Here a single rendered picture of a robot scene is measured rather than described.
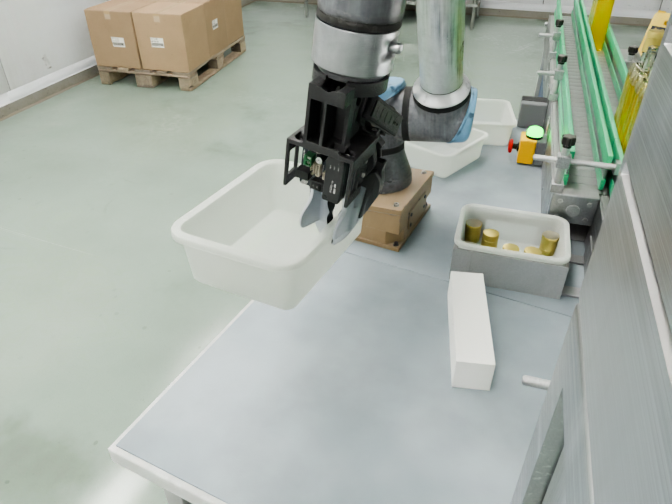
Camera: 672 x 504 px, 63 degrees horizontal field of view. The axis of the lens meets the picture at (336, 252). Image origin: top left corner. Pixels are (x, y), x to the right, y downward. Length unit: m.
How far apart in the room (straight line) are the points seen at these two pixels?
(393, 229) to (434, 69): 0.34
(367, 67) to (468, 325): 0.59
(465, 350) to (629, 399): 0.71
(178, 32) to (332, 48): 4.06
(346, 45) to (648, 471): 0.38
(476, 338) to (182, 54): 3.89
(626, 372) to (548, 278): 0.92
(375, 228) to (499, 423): 0.52
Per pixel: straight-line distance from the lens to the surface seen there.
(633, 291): 0.25
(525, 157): 1.68
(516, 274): 1.15
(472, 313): 1.01
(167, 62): 4.65
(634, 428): 0.23
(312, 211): 0.61
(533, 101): 1.94
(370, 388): 0.94
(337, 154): 0.51
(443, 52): 1.08
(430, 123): 1.19
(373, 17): 0.48
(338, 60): 0.50
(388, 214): 1.20
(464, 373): 0.94
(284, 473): 0.85
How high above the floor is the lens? 1.46
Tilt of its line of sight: 35 degrees down
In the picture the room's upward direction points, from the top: straight up
